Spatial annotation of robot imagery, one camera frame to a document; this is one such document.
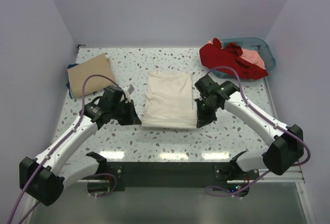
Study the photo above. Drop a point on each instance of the teal plastic basket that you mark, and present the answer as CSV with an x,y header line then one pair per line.
x,y
256,44

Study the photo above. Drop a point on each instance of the pink t-shirt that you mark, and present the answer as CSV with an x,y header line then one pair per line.
x,y
253,57

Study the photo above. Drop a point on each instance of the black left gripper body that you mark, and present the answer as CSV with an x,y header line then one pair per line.
x,y
115,109

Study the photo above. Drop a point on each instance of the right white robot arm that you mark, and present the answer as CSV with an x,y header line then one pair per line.
x,y
284,144

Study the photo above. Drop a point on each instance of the cream white t-shirt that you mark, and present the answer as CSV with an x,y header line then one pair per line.
x,y
169,101

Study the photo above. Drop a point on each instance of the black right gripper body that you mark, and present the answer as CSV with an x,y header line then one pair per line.
x,y
208,104

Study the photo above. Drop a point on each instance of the red t-shirt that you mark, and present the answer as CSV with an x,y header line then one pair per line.
x,y
214,54

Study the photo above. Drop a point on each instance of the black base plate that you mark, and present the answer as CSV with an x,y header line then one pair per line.
x,y
121,175

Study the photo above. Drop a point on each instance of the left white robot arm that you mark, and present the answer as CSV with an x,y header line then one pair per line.
x,y
44,176

